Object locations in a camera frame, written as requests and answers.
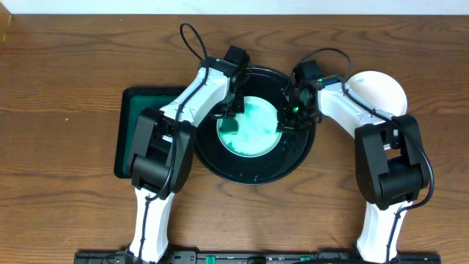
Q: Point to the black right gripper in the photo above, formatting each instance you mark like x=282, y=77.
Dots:
x=285, y=124

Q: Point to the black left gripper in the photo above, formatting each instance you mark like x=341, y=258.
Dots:
x=227, y=111

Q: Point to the pale green plate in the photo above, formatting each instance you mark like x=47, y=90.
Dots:
x=257, y=133

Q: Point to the green scrubbing sponge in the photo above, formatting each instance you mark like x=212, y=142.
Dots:
x=228, y=126

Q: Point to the white plate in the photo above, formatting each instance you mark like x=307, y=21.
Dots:
x=381, y=90

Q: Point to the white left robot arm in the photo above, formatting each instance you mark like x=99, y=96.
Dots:
x=163, y=144

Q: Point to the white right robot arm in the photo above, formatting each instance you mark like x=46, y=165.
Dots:
x=391, y=166

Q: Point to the round black serving tray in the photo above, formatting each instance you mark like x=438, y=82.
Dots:
x=284, y=158

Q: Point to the dark green rectangular water tray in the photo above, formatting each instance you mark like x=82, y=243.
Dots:
x=134, y=101

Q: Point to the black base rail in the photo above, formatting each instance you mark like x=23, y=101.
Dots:
x=193, y=257

